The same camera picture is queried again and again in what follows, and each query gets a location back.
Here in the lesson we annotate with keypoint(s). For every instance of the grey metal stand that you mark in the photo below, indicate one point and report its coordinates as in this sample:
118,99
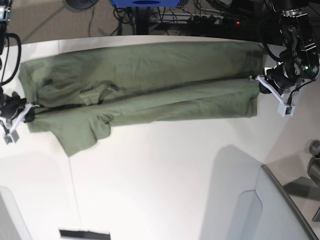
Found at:
281,218

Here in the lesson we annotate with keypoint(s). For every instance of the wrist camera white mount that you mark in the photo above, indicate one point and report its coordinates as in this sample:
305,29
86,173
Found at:
280,104
10,134

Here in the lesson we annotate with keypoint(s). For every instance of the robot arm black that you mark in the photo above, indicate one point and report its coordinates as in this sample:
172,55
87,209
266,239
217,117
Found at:
300,59
5,17

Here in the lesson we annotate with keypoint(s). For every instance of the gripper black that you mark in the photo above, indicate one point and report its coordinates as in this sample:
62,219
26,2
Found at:
12,105
281,77

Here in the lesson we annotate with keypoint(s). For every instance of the black fan base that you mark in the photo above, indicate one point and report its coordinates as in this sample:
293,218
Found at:
81,4

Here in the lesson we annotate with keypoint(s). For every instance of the olive green t-shirt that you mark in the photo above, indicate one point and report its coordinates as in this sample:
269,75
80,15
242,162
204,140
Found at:
81,95

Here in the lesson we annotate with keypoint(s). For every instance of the black power strip red light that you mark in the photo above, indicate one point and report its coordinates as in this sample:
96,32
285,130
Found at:
216,20

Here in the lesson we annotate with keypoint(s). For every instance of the white label with black strip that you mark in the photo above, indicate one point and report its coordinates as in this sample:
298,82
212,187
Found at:
83,234

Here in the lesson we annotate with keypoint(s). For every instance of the blue box with oval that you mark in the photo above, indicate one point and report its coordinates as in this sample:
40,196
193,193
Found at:
146,3

